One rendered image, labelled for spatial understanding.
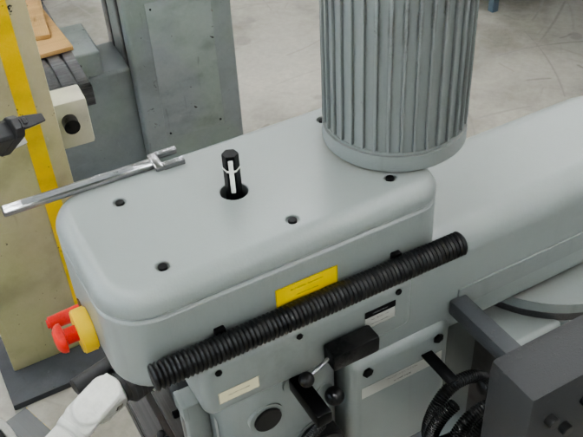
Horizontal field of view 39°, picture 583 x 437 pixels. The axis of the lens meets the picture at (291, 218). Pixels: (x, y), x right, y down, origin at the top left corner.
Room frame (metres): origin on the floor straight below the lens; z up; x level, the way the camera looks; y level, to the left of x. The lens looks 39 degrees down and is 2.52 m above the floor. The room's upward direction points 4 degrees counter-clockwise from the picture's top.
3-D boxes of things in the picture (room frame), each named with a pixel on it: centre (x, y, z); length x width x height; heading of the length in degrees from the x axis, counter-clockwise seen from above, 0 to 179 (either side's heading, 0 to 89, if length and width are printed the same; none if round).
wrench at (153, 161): (0.89, 0.26, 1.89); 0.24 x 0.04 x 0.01; 116
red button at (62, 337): (0.74, 0.30, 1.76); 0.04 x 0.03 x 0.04; 27
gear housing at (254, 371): (0.87, 0.03, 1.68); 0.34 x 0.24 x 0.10; 117
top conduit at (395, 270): (0.74, -0.03, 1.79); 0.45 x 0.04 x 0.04; 117
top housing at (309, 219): (0.86, 0.06, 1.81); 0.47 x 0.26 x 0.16; 117
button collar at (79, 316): (0.75, 0.28, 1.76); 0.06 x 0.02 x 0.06; 27
